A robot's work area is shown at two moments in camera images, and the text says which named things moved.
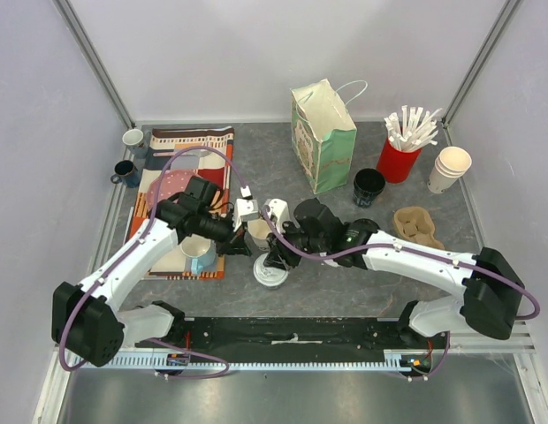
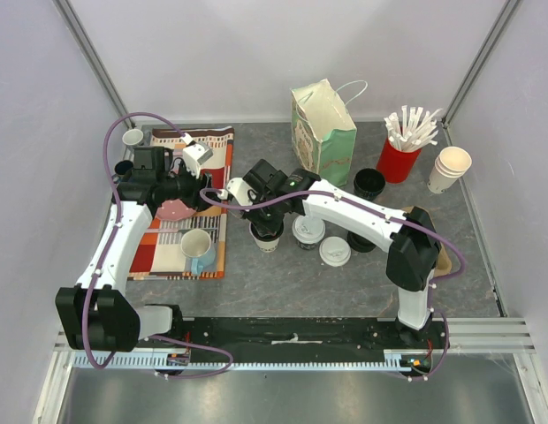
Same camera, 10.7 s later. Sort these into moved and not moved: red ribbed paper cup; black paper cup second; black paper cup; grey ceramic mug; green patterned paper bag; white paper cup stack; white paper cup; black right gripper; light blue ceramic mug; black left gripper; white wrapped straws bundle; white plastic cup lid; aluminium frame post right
Moved: black left gripper; white plastic cup lid; black right gripper; white paper cup; black paper cup
Not moved: aluminium frame post right; white wrapped straws bundle; light blue ceramic mug; black paper cup second; green patterned paper bag; white paper cup stack; red ribbed paper cup; grey ceramic mug
